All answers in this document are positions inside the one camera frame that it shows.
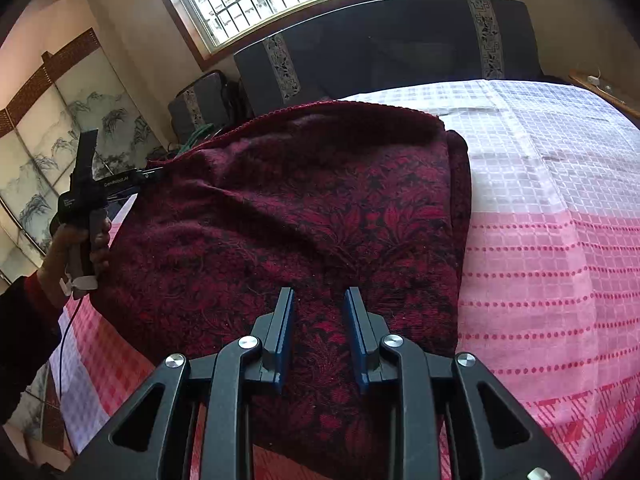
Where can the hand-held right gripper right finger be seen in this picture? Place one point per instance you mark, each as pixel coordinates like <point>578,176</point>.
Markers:
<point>359,345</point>

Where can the painted landscape folding screen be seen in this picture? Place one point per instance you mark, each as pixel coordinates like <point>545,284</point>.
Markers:
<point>55,145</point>

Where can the green clothes hanger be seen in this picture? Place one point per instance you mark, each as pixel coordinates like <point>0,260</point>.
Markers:
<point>192,140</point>

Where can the armchair with grey cushion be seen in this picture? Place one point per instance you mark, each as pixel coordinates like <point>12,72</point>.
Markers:
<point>200,105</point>

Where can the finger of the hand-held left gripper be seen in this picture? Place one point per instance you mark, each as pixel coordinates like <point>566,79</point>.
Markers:
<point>150,175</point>

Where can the round wooden table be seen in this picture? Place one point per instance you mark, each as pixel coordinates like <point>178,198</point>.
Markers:
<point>610,92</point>

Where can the person's left forearm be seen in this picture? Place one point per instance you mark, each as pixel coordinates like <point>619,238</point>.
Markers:
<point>25,340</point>

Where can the dark red patterned sweater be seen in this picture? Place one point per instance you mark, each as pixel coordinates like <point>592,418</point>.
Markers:
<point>300,240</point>

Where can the small white object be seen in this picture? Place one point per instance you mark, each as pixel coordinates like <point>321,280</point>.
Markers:
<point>594,80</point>

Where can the pink checked bed sheet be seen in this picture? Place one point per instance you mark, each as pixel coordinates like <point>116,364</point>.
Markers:
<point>550,260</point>

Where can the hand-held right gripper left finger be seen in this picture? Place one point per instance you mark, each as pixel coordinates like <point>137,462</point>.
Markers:
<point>277,345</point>

